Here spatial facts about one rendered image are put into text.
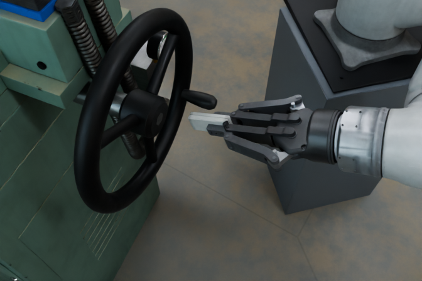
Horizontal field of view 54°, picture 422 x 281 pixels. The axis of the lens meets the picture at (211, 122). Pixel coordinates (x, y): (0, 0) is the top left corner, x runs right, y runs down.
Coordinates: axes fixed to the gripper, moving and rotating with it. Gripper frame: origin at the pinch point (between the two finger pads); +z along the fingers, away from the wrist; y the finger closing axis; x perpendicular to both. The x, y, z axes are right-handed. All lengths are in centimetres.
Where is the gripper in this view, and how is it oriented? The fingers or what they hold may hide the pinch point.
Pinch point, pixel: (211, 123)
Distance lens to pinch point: 66.1
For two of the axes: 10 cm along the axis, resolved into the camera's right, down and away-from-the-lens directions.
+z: -8.7, -1.0, 4.9
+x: 3.1, 6.5, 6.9
